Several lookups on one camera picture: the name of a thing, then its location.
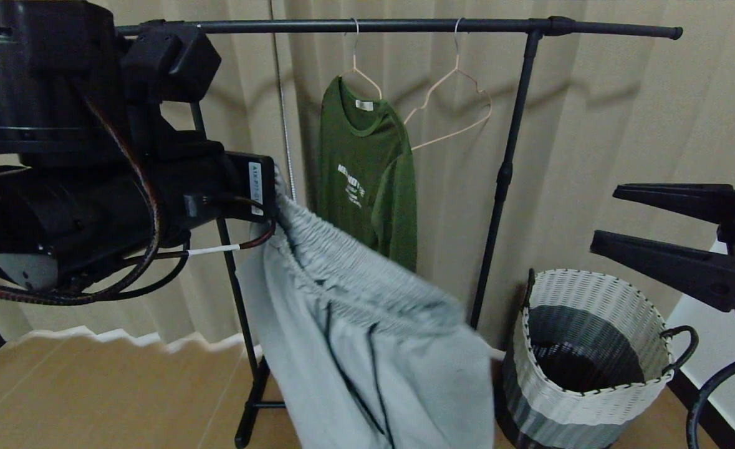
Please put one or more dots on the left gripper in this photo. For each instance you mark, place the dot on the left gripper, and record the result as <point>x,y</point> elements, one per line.
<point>93,218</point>

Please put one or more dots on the green printed shirt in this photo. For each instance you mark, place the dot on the green printed shirt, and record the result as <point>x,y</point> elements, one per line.
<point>361,162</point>

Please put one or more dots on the pink clothes hanger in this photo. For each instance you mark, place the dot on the pink clothes hanger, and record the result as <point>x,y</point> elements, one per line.
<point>457,65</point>
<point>355,62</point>

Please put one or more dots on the pale grey garment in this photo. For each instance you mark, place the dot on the pale grey garment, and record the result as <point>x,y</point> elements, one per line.
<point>373,349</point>

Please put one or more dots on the white laundry basket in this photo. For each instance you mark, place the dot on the white laundry basket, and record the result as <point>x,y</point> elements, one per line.
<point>591,293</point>

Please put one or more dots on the black clothes rack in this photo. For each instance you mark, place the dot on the black clothes rack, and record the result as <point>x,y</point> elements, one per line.
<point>404,25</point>

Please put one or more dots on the beige curtain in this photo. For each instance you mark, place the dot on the beige curtain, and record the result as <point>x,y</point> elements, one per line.
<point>623,125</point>

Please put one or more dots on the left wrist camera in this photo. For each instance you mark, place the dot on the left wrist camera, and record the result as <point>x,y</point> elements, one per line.
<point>174,62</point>

